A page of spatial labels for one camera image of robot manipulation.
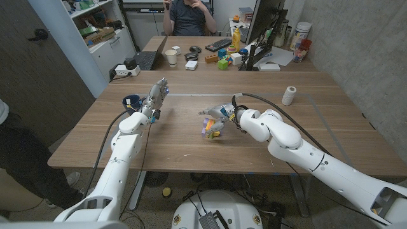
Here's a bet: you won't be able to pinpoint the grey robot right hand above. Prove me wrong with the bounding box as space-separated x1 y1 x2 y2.
198 102 238 138

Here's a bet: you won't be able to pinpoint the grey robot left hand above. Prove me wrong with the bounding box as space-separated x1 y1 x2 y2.
139 77 170 124

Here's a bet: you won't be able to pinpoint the multicolour lego stack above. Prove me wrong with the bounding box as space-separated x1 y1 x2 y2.
201 117 222 139

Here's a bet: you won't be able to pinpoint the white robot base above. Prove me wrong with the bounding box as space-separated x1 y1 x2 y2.
171 190 264 229

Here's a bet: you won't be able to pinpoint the dark blue cup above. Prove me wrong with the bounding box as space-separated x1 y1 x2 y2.
122 94 144 115

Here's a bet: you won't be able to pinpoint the white paper cup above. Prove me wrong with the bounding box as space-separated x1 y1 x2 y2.
164 49 178 68

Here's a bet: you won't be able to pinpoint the white receipt paper roll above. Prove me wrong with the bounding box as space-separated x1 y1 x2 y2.
281 86 298 106

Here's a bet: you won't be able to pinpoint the dark open laptop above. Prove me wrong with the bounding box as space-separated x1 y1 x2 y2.
132 35 169 71

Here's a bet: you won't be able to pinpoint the white power strip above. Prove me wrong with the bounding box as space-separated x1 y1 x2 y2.
114 64 141 77

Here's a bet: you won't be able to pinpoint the wooden back desk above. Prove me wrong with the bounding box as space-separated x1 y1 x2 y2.
142 35 319 73

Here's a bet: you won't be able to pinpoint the white shelf cabinet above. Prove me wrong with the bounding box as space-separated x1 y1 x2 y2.
28 0 137 98

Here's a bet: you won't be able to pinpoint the wide white flat box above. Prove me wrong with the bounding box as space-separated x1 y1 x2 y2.
259 62 281 72

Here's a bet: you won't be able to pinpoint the black keyboard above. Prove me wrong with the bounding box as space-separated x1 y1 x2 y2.
205 38 233 53

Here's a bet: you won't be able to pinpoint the yellow squeeze bottle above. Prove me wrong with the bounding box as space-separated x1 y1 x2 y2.
231 27 242 53

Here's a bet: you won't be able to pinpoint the white paper sheet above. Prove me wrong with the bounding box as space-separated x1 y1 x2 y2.
254 44 295 67

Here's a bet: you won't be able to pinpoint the brown cardboard box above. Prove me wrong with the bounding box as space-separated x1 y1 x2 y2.
84 27 116 46

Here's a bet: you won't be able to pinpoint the seated person dark shirt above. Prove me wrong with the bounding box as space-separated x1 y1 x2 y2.
162 0 218 37

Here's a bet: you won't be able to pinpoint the black round floor fan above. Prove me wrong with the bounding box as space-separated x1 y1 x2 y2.
144 171 169 188

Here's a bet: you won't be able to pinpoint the grey table leg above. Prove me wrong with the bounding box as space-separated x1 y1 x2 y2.
289 174 310 218
128 171 147 211

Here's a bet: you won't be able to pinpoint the dark drink bottle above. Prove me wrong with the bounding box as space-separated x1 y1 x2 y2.
275 18 290 48

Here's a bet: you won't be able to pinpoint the clear storage box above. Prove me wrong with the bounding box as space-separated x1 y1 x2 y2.
238 6 254 23

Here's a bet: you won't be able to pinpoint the black computer monitor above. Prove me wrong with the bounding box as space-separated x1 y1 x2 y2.
246 0 289 45

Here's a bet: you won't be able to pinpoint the white printed canister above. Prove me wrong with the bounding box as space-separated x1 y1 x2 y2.
289 21 312 51

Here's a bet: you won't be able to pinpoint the standing person dark trousers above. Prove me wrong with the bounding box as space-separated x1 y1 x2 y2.
0 99 84 209

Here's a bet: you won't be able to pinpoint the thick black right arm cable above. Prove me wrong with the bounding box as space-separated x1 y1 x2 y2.
233 92 333 156

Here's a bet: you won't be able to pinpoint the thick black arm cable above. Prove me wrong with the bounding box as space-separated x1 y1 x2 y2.
83 108 131 198
233 92 333 156

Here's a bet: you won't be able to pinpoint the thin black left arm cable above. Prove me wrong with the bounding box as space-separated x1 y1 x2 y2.
119 122 153 220

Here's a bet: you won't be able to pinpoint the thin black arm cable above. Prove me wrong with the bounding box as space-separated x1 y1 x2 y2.
119 122 153 220
286 162 389 226

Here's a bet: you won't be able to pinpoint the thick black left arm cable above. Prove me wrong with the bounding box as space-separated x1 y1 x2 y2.
83 108 131 198

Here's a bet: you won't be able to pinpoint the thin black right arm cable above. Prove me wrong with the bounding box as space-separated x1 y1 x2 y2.
286 162 389 226

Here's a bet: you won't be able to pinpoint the black door handle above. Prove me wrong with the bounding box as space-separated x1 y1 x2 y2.
27 28 49 42

